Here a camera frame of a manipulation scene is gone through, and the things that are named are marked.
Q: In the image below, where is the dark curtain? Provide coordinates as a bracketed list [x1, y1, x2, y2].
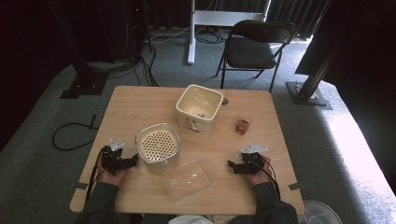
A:
[268, 0, 332, 39]

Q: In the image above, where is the black floor cable loop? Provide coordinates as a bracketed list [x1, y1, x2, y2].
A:
[51, 114, 100, 152]

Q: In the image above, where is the black folding chair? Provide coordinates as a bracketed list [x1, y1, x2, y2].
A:
[215, 19, 299, 93]

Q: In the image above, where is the white desk frame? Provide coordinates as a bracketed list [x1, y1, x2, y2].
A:
[187, 0, 272, 65]

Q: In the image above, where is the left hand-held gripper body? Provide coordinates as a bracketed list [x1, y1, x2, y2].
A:
[101, 139, 133, 176]

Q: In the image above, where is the white floor cable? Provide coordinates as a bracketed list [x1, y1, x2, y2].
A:
[145, 25, 192, 45]

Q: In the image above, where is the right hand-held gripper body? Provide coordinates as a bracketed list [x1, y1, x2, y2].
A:
[238, 142, 269, 175]

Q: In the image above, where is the person's right hand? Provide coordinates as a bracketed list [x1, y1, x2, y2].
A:
[244, 154, 274, 187]

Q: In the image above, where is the white round object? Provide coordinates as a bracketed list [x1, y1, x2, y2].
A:
[298, 200, 346, 224]

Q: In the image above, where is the cream container with perforated strainer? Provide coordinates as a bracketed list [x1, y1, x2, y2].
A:
[134, 122, 182, 175]

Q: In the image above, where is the black metal stand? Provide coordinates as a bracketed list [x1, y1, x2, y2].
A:
[286, 29, 333, 111]
[46, 0, 110, 100]

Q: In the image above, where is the white cloth on lap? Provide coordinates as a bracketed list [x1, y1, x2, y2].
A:
[167, 214, 215, 224]

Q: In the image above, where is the cream square open container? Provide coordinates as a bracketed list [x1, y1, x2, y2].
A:
[175, 83, 225, 140]

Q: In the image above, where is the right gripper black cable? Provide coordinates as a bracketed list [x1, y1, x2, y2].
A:
[254, 157, 282, 201]

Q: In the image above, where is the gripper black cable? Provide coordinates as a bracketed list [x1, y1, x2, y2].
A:
[85, 147, 106, 203]
[254, 157, 282, 201]

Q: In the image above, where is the bundle of black floor cables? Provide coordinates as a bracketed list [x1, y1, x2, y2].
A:
[87, 41, 160, 88]

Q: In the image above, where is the person's left hand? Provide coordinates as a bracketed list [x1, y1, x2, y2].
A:
[96, 160, 129, 188]

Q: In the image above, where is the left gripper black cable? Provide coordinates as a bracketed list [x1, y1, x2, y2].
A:
[85, 147, 106, 203]

